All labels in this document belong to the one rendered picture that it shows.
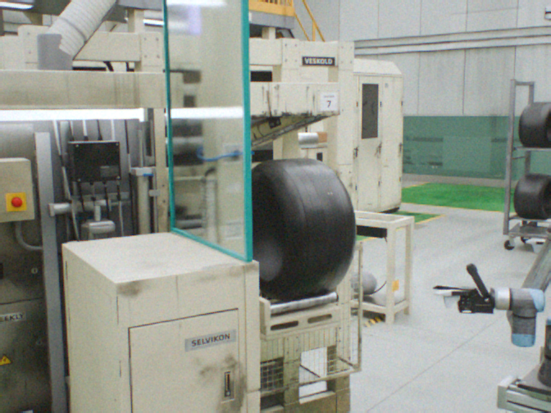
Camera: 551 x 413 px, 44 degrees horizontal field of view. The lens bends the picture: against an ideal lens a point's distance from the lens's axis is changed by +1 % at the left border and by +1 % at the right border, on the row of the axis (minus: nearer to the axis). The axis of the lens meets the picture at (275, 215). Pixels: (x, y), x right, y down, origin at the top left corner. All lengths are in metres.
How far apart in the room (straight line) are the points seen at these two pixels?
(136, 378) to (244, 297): 0.35
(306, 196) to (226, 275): 0.82
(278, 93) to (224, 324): 1.36
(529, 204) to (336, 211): 5.54
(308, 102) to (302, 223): 0.70
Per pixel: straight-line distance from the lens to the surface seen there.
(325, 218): 2.54
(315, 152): 7.52
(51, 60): 2.60
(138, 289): 1.71
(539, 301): 2.37
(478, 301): 2.37
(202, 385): 1.86
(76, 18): 2.63
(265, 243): 3.03
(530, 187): 8.00
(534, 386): 2.57
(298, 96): 2.98
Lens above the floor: 1.69
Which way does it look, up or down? 10 degrees down
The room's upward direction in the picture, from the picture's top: 1 degrees counter-clockwise
